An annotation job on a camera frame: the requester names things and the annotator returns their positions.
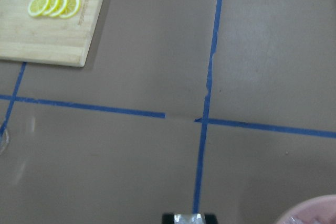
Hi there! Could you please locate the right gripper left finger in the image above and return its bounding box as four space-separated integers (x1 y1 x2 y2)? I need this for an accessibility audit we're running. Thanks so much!
162 213 175 224

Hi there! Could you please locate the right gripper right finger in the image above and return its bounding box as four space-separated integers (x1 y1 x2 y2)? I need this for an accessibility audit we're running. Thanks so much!
204 213 218 224

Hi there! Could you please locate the pink bowl with ice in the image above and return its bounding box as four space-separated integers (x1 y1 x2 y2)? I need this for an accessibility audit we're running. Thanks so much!
274 194 335 223

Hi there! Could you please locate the clear wine glass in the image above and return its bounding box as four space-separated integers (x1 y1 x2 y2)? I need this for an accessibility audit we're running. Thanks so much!
0 123 10 154

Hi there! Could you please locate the bamboo cutting board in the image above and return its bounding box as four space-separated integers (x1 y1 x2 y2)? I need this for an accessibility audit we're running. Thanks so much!
1 0 103 67

